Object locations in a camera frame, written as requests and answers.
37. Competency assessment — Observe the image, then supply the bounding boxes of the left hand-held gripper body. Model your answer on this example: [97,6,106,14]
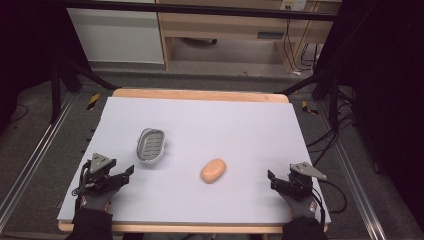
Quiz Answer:
[79,152,122,198]

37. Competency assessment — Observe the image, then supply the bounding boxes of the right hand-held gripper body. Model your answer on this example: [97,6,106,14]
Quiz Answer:
[285,161,328,202]

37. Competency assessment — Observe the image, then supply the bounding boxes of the person's right hand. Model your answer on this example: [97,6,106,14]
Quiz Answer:
[281,191,322,222]

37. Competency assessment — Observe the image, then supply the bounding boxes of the person's left hand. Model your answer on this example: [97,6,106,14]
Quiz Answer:
[74,188,115,216]

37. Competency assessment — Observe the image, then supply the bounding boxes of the metal soap dish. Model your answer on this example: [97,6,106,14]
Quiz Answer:
[135,127,168,164]

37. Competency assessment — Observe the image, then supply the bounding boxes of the yellow black floor tape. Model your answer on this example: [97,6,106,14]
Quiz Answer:
[301,100,320,116]
[86,93,101,111]

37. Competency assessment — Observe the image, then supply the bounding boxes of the white table mat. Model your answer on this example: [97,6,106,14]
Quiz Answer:
[56,96,332,226]

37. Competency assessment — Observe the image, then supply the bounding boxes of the black metal stand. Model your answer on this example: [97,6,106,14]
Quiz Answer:
[275,65,342,132]
[49,58,120,125]

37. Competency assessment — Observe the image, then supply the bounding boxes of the wooden table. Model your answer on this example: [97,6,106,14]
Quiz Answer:
[57,87,330,235]

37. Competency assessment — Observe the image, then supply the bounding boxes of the black curtain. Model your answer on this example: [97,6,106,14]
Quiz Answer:
[314,0,424,231]
[0,0,84,124]

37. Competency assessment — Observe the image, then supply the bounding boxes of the white cabinet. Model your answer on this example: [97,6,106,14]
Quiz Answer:
[66,6,165,65]

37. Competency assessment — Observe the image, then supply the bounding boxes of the wooden desk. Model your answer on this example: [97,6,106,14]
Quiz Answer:
[155,0,342,74]

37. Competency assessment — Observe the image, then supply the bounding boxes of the white power strip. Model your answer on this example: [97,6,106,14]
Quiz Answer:
[280,0,307,12]

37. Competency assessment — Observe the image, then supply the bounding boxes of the left hand-held gripper cable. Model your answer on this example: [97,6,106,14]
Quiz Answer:
[71,159,93,198]

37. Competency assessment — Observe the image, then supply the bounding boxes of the hand-held gripper cable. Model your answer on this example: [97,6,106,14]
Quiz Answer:
[71,159,93,198]
[310,179,348,225]

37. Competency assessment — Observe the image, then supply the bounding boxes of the right hand-held gripper cable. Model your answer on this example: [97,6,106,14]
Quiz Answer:
[310,179,348,225]

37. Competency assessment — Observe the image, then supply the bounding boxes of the black floor cables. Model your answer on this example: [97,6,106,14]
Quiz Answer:
[305,87,356,168]

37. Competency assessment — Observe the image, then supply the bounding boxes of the aluminium floor rail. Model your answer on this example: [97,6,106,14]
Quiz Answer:
[315,99,390,240]
[0,92,79,233]

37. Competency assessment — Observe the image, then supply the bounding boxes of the black cables under desk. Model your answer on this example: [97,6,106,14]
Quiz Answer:
[282,18,323,75]

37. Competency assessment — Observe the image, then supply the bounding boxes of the black frame bar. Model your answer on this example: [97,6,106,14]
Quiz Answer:
[65,0,338,22]

